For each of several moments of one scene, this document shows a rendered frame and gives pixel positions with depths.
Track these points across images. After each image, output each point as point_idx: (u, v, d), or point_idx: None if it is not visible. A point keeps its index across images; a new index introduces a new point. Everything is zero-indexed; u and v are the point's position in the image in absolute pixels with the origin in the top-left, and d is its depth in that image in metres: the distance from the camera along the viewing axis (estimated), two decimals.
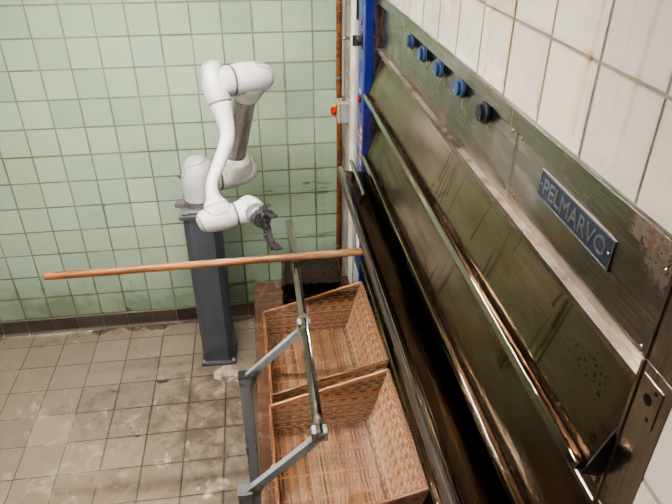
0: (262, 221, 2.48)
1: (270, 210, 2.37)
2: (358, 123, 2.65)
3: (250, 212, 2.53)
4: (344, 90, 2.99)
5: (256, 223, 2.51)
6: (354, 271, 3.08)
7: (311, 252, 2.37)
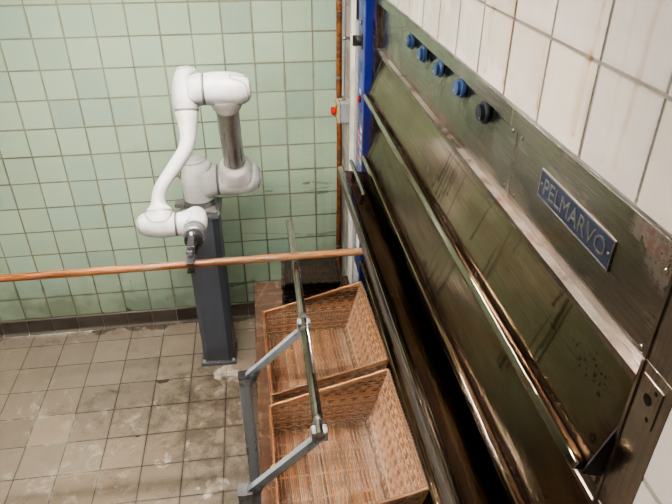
0: None
1: (190, 254, 2.32)
2: (358, 123, 2.65)
3: (184, 230, 2.49)
4: (344, 90, 2.99)
5: (186, 244, 2.47)
6: (354, 271, 3.08)
7: (246, 256, 2.34)
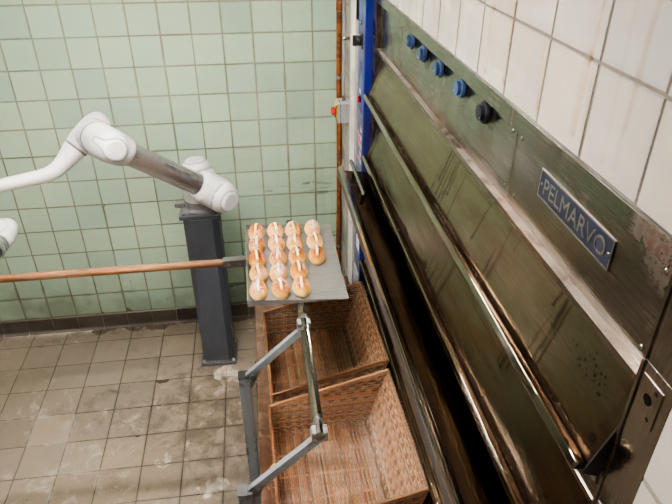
0: None
1: None
2: (358, 123, 2.65)
3: None
4: (344, 90, 2.99)
5: None
6: (354, 271, 3.08)
7: (31, 273, 2.25)
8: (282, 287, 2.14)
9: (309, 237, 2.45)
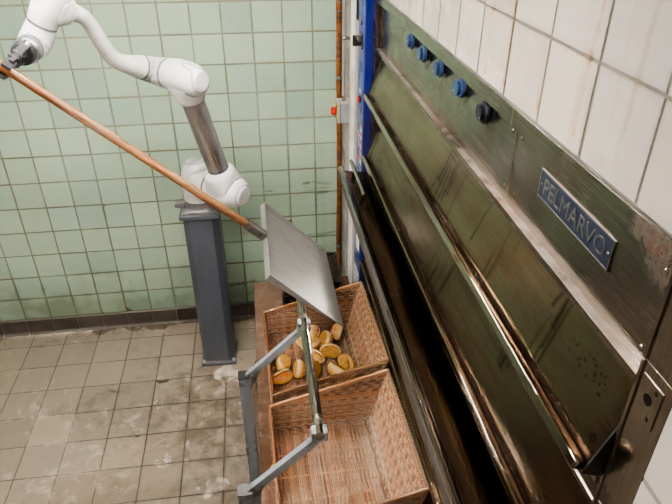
0: None
1: (12, 58, 1.87)
2: (358, 123, 2.65)
3: (19, 37, 2.02)
4: (344, 90, 2.99)
5: (11, 50, 2.00)
6: (354, 271, 3.08)
7: (72, 107, 1.95)
8: None
9: (313, 355, 2.72)
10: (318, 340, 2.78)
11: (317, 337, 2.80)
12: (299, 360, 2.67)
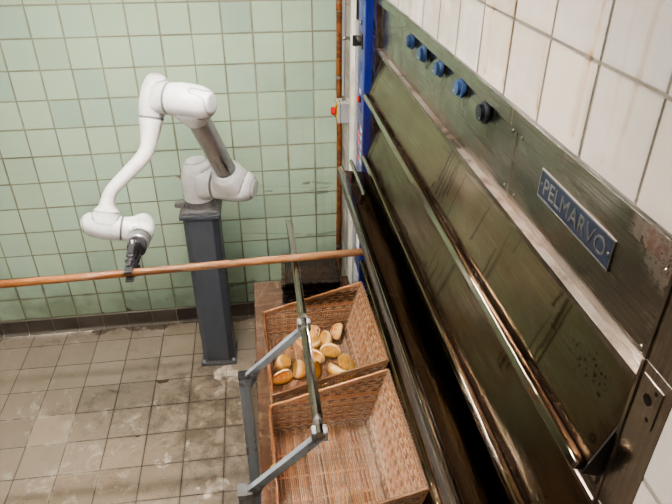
0: None
1: (128, 262, 2.30)
2: (358, 123, 2.65)
3: (127, 238, 2.47)
4: (344, 90, 2.99)
5: None
6: (354, 271, 3.08)
7: (185, 264, 2.32)
8: None
9: (313, 355, 2.72)
10: (318, 340, 2.78)
11: (317, 337, 2.80)
12: (299, 360, 2.67)
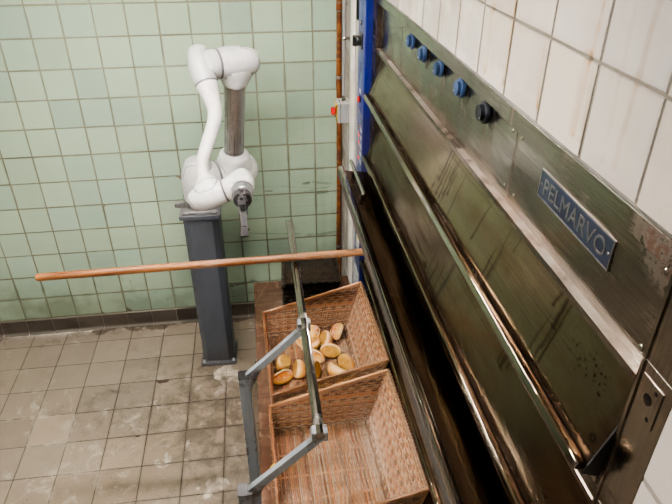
0: None
1: (241, 196, 2.31)
2: (358, 123, 2.65)
3: (233, 189, 2.49)
4: (344, 90, 2.99)
5: (235, 202, 2.46)
6: (354, 271, 3.08)
7: (304, 253, 2.37)
8: None
9: (313, 355, 2.72)
10: (318, 340, 2.78)
11: (317, 337, 2.80)
12: (299, 360, 2.67)
